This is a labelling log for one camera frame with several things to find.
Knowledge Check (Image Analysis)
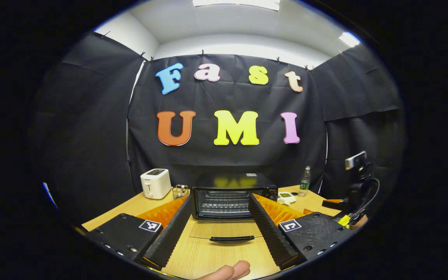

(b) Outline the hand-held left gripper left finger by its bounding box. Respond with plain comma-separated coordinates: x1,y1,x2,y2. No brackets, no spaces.
86,194,193,271

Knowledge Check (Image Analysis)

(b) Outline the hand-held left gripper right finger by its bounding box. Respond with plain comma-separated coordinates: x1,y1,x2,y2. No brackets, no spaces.
248,193,355,270

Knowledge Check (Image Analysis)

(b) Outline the black electric oven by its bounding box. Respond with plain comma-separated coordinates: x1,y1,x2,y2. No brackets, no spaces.
189,173,279,245

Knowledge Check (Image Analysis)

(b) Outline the clear plastic water bottle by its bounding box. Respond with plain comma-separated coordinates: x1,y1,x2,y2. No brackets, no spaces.
299,166,312,198

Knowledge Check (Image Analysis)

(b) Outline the small white digital device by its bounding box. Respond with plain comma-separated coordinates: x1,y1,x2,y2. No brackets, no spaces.
277,192,297,205

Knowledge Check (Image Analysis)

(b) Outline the white toaster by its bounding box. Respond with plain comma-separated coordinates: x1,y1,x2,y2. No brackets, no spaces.
140,168,172,200

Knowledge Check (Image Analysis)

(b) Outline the black backdrop cloth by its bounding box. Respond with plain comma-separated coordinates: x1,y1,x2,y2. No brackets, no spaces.
33,32,406,224

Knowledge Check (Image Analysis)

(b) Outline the small ceiling light panel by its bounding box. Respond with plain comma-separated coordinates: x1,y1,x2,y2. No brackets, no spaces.
339,31,361,48

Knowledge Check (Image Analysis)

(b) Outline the row of small cloth clips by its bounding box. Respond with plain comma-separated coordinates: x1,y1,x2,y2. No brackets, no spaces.
100,30,343,72

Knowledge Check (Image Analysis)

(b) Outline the large ceiling light panel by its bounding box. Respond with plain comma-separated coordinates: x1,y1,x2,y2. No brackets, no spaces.
192,0,281,11

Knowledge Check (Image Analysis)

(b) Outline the small wire basket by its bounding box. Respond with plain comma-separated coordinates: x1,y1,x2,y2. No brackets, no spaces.
172,184,190,200

